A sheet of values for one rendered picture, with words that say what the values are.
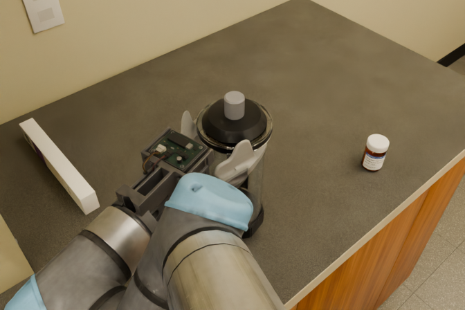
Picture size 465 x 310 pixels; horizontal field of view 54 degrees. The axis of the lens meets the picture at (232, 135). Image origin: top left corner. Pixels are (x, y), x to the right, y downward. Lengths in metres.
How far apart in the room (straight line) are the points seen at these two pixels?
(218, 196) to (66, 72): 0.82
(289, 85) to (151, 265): 0.77
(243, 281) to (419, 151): 0.75
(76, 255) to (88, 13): 0.71
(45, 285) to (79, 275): 0.03
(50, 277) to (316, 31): 1.03
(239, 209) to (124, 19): 0.84
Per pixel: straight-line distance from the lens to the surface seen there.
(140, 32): 1.20
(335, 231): 0.84
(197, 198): 0.38
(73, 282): 0.49
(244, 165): 0.60
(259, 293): 0.31
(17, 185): 0.97
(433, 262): 2.04
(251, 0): 1.41
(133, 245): 0.51
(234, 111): 0.61
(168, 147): 0.55
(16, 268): 0.81
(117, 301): 0.48
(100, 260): 0.50
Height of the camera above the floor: 1.61
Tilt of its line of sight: 44 degrees down
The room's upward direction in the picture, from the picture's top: straight up
